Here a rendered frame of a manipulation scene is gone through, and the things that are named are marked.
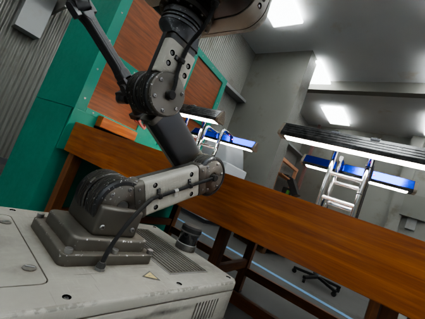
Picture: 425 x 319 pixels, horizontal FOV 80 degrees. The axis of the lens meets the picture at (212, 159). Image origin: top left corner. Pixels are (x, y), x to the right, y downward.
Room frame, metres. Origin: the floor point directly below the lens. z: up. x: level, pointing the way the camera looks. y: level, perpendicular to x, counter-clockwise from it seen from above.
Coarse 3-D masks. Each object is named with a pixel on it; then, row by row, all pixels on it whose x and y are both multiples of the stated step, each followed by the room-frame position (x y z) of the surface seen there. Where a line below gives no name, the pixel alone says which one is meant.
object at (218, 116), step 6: (186, 108) 1.52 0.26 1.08; (192, 108) 1.50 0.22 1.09; (198, 108) 1.48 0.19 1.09; (204, 108) 1.47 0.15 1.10; (186, 114) 1.50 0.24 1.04; (192, 114) 1.47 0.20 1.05; (198, 114) 1.44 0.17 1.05; (204, 114) 1.42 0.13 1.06; (210, 114) 1.41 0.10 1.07; (216, 114) 1.39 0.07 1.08; (222, 114) 1.39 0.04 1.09; (216, 120) 1.38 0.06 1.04; (222, 120) 1.41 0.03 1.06
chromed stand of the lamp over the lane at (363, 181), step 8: (336, 152) 1.20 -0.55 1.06; (368, 160) 1.13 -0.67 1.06; (328, 168) 1.21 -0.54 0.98; (368, 168) 1.12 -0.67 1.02; (328, 176) 1.20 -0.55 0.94; (336, 176) 1.19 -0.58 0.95; (344, 176) 1.17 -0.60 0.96; (368, 176) 1.12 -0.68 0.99; (360, 184) 1.13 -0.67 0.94; (320, 192) 1.21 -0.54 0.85; (360, 192) 1.12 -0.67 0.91; (320, 200) 1.20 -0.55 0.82; (328, 200) 1.19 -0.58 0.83; (336, 200) 1.17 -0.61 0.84; (360, 200) 1.13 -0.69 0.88; (352, 208) 1.13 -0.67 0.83; (352, 216) 1.12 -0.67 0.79
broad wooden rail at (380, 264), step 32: (96, 128) 1.43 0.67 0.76; (96, 160) 1.36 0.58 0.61; (128, 160) 1.23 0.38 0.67; (160, 160) 1.13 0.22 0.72; (224, 192) 0.93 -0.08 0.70; (256, 192) 0.87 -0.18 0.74; (224, 224) 0.91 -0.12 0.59; (256, 224) 0.85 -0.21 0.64; (288, 224) 0.80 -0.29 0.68; (320, 224) 0.75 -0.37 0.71; (352, 224) 0.71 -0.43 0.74; (288, 256) 0.78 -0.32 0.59; (320, 256) 0.74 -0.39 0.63; (352, 256) 0.70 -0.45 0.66; (384, 256) 0.66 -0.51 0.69; (416, 256) 0.63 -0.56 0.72; (352, 288) 0.68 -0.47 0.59; (384, 288) 0.65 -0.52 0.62; (416, 288) 0.62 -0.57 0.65
